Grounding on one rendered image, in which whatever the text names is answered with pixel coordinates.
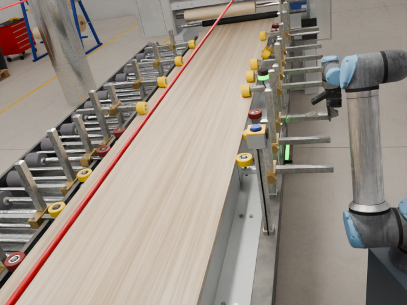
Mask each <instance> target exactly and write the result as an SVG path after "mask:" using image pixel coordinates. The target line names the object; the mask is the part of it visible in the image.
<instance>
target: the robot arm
mask: <svg viewBox="0 0 407 305"><path fill-rule="evenodd" d="M321 67H322V87H323V88H324V89H325V91H324V92H322V93H320V94H319V95H317V96H316V97H314V98H312V99H311V103H312V104H313V105H315V104H317V103H319V102H320V101H322V100H323V99H326V107H327V112H328V120H329V121H331V118H333V117H337V116H338V115H339V114H338V110H335V109H334V108H340V107H342V96H341V95H342V94H341V88H343V89H345V93H346V102H347V112H348V129H349V147H350V156H351V174H352V191H353V201H351V202H350V203H349V205H348V207H349V211H344V212H343V222H344V226H345V231H346V235H347V237H348V241H349V243H350V245H351V246H352V247H353V248H361V249H367V248H388V247H390V248H389V254H388V256H389V260H390V262H391V263H392V265H393V266H394V267H395V268H396V269H398V270H399V271H401V272H403V273H404V274H407V198H404V199H403V200H401V201H400V203H399V205H398V207H394V208H391V205H390V204H389V203H388V202H387V201H386V200H385V197H384V185H383V163H382V141H381V130H380V108H379V84H385V83H390V82H397V81H400V80H403V79H405V78H406V77H407V52H406V51H404V50H385V51H377V52H372V53H363V54H355V55H351V56H347V57H345V58H344V59H343V61H342V63H341V65H339V57H338V56H325V57H323V58H322V59H321ZM330 107H331V108H330Z"/></svg>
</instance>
